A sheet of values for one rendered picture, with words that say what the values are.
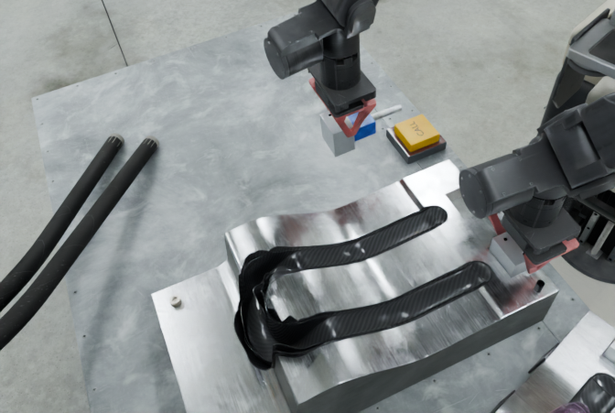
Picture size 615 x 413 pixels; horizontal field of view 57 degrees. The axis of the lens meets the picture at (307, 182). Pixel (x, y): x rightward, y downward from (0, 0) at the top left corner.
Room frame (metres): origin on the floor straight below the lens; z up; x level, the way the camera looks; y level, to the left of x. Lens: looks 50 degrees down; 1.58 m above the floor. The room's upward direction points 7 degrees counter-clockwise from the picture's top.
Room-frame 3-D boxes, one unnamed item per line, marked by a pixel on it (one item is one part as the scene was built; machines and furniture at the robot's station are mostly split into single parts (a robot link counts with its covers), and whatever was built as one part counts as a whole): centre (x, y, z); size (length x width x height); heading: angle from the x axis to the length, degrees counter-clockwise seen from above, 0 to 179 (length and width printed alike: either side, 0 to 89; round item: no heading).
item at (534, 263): (0.37, -0.28, 0.95); 0.07 x 0.07 x 0.09; 18
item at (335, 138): (0.64, -0.10, 0.93); 0.13 x 0.05 x 0.05; 108
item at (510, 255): (0.41, -0.31, 0.89); 0.13 x 0.05 x 0.05; 108
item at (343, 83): (0.63, -0.07, 1.06); 0.10 x 0.07 x 0.07; 19
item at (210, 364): (0.38, -0.03, 0.87); 0.50 x 0.26 x 0.14; 109
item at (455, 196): (0.50, -0.23, 0.87); 0.05 x 0.05 x 0.04; 19
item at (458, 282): (0.37, -0.05, 0.92); 0.35 x 0.16 x 0.09; 109
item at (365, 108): (0.62, -0.07, 0.99); 0.07 x 0.07 x 0.09; 19
